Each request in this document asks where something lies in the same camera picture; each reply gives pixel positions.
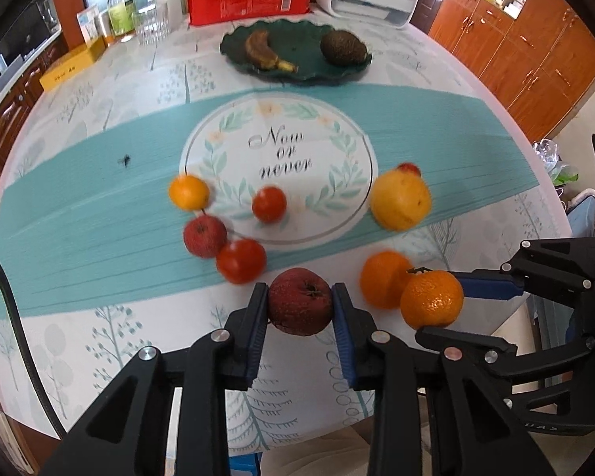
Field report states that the orange tangerine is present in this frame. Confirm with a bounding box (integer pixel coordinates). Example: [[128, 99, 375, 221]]
[[359, 250, 414, 309], [400, 271, 464, 330]]

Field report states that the large yellow orange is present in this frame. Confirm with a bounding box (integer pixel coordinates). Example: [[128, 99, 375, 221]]
[[370, 169, 432, 231]]

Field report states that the red cherry tomato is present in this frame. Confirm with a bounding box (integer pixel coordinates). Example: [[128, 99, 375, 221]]
[[216, 238, 266, 285], [397, 162, 421, 176], [251, 186, 287, 224]]

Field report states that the small yellow-orange kumquat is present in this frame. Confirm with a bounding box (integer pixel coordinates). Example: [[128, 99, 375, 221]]
[[169, 174, 210, 212]]

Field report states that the dark brown avocado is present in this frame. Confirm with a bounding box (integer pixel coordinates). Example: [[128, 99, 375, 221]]
[[320, 30, 369, 67]]

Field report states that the overripe brown banana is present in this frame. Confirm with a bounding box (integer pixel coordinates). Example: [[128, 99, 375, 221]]
[[245, 29, 299, 73]]

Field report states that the orange wooden cabinet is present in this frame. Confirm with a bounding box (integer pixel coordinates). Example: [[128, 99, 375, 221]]
[[429, 0, 595, 142]]

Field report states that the teal striped table runner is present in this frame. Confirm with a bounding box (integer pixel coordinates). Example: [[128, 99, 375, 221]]
[[0, 84, 537, 316]]

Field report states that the dark green scalloped plate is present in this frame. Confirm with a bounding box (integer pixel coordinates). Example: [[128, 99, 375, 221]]
[[220, 19, 372, 83]]

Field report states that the yellow tin box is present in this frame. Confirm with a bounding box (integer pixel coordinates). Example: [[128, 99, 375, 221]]
[[39, 36, 106, 92]]

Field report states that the clear drinking glass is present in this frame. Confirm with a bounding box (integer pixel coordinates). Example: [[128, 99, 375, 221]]
[[133, 3, 171, 45]]

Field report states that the small white carton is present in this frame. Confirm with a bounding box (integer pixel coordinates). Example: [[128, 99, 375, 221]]
[[76, 6, 101, 43]]

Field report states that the white squeeze bottle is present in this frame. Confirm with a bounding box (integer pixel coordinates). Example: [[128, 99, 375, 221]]
[[165, 0, 184, 31]]

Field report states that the clear bottle green label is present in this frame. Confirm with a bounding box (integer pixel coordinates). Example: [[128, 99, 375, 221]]
[[107, 0, 135, 40]]

